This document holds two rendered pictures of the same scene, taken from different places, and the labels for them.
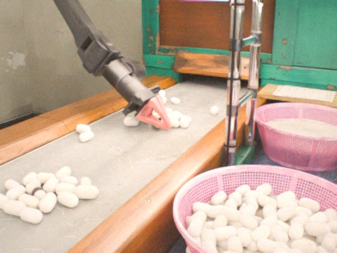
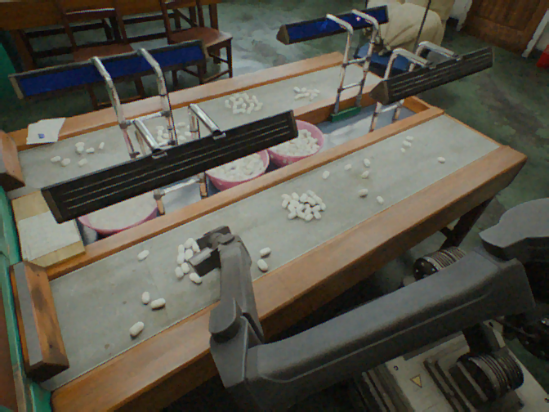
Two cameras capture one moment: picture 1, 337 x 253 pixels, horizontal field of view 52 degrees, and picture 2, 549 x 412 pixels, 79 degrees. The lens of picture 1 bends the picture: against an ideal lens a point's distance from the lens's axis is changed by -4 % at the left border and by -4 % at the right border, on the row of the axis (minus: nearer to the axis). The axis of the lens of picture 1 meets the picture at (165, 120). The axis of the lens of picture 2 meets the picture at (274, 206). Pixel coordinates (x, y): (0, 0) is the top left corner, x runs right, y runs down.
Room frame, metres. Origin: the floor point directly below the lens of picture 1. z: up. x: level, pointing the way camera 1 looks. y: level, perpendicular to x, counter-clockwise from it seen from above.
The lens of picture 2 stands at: (1.26, 0.45, 1.59)
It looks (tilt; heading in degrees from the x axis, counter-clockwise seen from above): 46 degrees down; 206
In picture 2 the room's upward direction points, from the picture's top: 4 degrees clockwise
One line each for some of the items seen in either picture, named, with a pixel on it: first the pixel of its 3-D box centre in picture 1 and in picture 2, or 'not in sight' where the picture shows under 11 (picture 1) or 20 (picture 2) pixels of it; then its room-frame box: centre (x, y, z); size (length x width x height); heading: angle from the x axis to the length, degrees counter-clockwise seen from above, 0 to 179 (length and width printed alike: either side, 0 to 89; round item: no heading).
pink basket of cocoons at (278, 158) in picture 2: not in sight; (292, 145); (0.16, -0.01, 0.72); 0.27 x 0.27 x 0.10
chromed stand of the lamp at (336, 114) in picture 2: not in sight; (342, 67); (-0.31, 0.01, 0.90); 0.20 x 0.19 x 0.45; 152
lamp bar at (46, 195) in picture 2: not in sight; (188, 154); (0.78, -0.02, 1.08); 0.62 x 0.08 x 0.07; 152
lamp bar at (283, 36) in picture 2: not in sight; (336, 22); (-0.34, -0.07, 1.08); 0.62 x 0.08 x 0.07; 152
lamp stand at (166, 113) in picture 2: not in sight; (141, 123); (0.55, -0.44, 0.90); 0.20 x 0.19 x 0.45; 152
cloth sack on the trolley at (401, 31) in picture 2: not in sight; (405, 29); (-2.68, -0.08, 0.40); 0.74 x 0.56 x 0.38; 152
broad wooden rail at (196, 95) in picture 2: not in sight; (212, 105); (0.01, -0.55, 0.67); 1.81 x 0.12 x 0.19; 152
